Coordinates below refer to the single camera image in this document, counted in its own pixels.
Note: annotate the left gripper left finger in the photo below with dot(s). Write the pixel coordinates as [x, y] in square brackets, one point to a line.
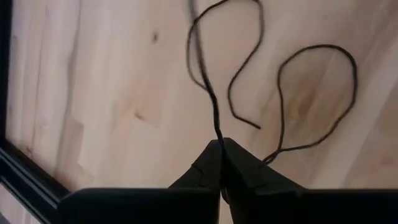
[155, 208]

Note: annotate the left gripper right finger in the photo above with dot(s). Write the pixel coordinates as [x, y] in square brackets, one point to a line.
[295, 208]

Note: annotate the black aluminium table frame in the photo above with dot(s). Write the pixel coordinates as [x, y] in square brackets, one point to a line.
[18, 174]

